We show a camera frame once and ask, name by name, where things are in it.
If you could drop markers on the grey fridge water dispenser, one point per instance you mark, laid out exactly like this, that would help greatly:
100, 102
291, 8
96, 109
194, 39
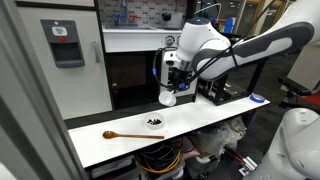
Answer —
63, 43

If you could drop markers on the clear plastic bag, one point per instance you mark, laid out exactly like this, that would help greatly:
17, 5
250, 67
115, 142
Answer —
216, 136

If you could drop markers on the blue box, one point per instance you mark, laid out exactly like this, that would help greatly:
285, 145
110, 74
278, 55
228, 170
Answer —
228, 25

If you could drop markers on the small black pieces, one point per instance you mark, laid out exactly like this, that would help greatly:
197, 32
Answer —
154, 121

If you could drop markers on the aluminium bracket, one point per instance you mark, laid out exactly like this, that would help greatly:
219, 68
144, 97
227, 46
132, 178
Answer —
248, 165

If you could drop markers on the white toy fridge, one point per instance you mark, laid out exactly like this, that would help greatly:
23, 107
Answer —
76, 86

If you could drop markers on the white bowl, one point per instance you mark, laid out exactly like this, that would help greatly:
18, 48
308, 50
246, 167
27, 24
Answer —
154, 126

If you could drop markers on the grey frame post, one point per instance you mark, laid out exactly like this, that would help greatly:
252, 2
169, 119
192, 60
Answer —
26, 116

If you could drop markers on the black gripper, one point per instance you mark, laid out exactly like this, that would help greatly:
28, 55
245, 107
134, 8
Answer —
178, 78

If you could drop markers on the toy kitchen faucet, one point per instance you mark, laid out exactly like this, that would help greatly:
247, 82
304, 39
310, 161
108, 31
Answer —
124, 18

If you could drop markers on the brown wooden spoon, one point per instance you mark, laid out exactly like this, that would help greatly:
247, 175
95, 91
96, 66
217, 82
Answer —
133, 136

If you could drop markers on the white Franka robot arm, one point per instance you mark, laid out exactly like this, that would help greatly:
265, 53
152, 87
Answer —
273, 36

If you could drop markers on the black and red bench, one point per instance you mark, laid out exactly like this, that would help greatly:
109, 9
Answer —
295, 88

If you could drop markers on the white toy kitchen stove unit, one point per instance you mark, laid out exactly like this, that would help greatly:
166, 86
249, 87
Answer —
133, 40

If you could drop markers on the black metal rack frame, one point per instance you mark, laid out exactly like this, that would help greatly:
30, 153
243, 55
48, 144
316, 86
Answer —
230, 94

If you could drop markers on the white cup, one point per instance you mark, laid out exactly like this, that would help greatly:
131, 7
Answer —
167, 99

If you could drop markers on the grey stove knob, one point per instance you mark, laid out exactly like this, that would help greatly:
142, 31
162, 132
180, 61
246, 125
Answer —
169, 40

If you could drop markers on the blue tape roll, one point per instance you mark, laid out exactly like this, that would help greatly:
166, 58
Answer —
257, 97

